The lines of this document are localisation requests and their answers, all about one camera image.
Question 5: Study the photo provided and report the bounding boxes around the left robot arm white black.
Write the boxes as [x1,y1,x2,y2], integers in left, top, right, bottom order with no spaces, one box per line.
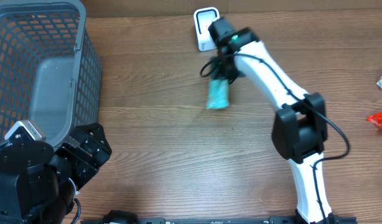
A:
[0,120,112,223]

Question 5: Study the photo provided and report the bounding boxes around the white barcode scanner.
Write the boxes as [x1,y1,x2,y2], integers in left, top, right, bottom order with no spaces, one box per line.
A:
[193,7,220,52]

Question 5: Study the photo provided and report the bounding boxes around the grey plastic mesh basket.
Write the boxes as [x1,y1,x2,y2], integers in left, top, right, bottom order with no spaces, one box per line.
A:
[0,0,102,147]

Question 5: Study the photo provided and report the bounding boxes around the teal snack packet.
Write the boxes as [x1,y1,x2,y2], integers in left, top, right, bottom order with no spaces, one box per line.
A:
[206,79,230,110]

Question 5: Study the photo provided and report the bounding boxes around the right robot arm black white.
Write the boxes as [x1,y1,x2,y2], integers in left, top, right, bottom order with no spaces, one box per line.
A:
[200,17,356,223]

